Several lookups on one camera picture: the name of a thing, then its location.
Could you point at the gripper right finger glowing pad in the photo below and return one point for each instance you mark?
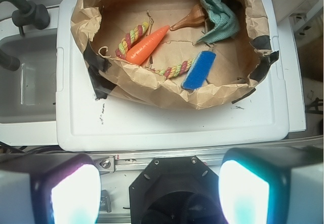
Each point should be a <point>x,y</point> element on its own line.
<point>280,184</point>

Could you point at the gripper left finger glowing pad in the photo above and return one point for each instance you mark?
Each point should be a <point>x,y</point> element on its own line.
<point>49,188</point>

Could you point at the teal blue cloth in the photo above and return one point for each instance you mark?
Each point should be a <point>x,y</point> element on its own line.
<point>226,24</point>

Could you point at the grey toy sink basin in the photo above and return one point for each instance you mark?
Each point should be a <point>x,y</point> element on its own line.
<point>28,99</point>

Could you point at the blue sponge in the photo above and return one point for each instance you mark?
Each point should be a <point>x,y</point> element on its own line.
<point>199,70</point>

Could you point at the brown paper bag bin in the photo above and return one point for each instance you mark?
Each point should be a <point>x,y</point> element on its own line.
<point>241,63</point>

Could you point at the orange plastic carrot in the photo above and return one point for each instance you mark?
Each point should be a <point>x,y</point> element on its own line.
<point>141,51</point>

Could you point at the brown spiral seashell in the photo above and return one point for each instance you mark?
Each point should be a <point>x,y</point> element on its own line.
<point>194,18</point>

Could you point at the metal corner bracket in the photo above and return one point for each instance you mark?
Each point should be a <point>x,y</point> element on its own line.
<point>105,165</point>

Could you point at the aluminium extrusion rail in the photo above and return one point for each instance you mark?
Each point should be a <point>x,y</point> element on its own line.
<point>211,156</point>

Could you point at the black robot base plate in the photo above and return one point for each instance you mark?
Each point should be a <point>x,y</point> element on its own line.
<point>175,190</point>

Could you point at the multicolour braided rope toy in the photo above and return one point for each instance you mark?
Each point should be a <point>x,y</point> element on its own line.
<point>134,36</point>

